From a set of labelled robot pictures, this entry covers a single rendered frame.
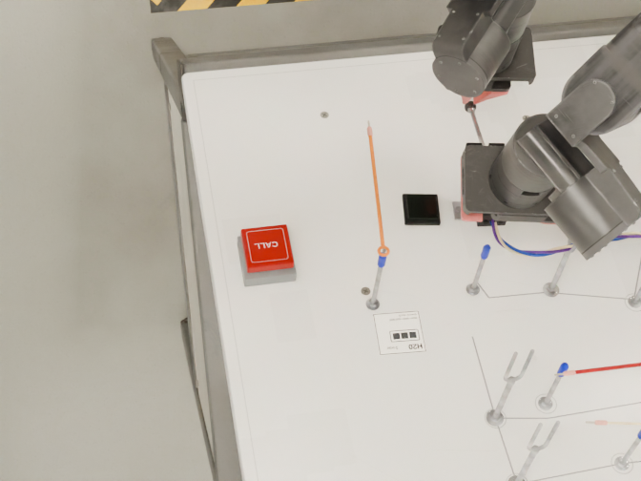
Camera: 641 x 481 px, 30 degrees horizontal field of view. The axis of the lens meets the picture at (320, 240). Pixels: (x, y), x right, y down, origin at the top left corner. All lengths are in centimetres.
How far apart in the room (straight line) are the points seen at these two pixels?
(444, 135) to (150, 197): 105
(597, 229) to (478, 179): 15
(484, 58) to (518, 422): 37
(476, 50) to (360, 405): 37
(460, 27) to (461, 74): 5
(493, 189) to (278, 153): 34
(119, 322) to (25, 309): 19
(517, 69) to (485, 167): 19
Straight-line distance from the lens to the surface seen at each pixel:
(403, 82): 146
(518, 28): 122
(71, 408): 250
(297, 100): 143
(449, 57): 116
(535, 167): 103
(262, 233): 127
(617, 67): 101
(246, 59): 147
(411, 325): 127
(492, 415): 123
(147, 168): 236
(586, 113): 101
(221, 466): 168
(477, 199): 112
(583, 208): 103
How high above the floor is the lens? 231
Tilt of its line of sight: 72 degrees down
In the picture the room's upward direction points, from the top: 144 degrees clockwise
